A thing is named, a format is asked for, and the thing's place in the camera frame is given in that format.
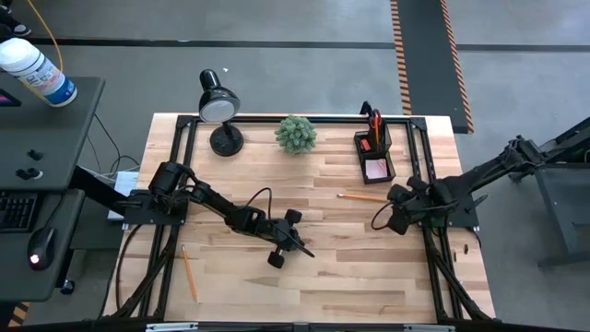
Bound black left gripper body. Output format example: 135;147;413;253
265;209;304;270

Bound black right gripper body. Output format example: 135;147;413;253
387;177;434;236

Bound pink sticky note pad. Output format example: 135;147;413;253
364;159;390;180

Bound scissors with red-black handles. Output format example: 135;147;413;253
371;108;384;139

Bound black mesh desk organizer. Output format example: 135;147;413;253
353;120;397;185

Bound green potted plant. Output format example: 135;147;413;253
275;114;318;156

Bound black hazard-striped floor mat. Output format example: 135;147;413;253
389;0;475;135

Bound grey metal table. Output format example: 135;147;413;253
508;115;590;269

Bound black desk lamp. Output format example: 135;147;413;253
197;68;245;158

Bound white box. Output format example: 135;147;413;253
107;171;140;222

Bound black computer mouse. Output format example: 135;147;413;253
26;226;57;272

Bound black side desk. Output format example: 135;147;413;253
0;76;106;303

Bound black keyboard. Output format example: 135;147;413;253
0;191;39;234

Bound white wipes canister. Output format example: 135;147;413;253
0;37;78;108

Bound dark device with pink screen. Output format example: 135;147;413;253
0;89;22;109

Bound person's shoe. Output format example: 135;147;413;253
0;5;33;38

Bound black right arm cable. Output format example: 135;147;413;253
370;201;393;231

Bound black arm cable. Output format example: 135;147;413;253
243;186;274;218
370;201;393;231

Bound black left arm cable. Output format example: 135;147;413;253
243;186;274;218

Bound black curved bracket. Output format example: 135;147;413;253
359;100;376;124

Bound black aluminium frame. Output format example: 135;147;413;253
99;113;497;332

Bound yellow cable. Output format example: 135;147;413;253
25;0;65;101

